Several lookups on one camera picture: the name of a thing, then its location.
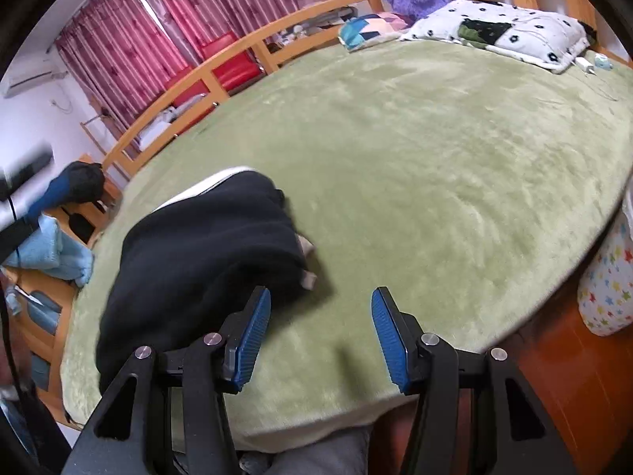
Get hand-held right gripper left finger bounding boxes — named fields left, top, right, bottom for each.
left=59, top=285, right=273, bottom=475

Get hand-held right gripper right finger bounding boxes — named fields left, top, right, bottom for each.
left=371, top=286, right=579, bottom=475

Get black pants with white stripe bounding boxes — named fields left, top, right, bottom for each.
left=95, top=168, right=317, bottom=391

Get dark blue garment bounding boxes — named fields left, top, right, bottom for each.
left=27, top=161, right=107, bottom=221

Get white air conditioner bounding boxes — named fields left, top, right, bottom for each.
left=0, top=66, right=70, bottom=100

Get light blue towel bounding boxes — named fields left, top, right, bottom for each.
left=0, top=213, right=95, bottom=288

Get person's grey trouser leg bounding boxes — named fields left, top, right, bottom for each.
left=237, top=423, right=371, bottom=475

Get green fleece blanket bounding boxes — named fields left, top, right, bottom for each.
left=59, top=40, right=633, bottom=451

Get pink curtain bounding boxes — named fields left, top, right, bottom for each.
left=54, top=0, right=307, bottom=139

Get star print pillow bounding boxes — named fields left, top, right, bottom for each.
left=576, top=208, right=633, bottom=337

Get red chair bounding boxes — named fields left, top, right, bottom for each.
left=168, top=32, right=263, bottom=110

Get colourful patchwork pillow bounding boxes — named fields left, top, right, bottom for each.
left=339, top=12, right=411, bottom=53

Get white flower print pillow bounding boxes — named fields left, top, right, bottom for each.
left=398, top=0, right=591, bottom=75

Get black cable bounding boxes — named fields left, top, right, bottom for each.
left=0, top=198, right=30, bottom=407

